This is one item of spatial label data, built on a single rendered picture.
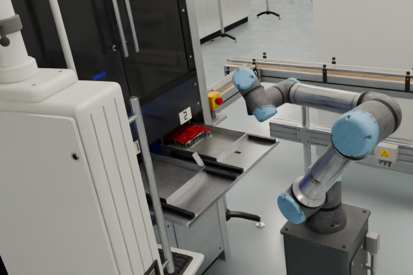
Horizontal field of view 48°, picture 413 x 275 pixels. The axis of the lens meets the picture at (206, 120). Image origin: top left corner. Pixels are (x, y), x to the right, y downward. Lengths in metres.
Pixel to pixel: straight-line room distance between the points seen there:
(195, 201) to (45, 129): 0.85
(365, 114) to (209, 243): 1.57
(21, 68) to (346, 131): 0.84
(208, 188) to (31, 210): 0.78
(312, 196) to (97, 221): 0.69
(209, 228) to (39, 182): 1.49
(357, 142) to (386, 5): 2.01
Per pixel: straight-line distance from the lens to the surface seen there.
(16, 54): 1.21
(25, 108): 1.17
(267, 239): 2.97
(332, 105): 1.48
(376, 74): 2.69
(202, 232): 2.55
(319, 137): 2.99
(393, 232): 3.05
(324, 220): 1.73
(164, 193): 1.90
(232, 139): 2.22
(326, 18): 3.36
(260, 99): 1.53
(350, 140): 1.28
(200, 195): 1.85
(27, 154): 1.22
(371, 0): 3.22
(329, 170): 1.41
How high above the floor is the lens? 1.90
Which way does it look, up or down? 25 degrees down
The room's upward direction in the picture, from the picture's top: 9 degrees counter-clockwise
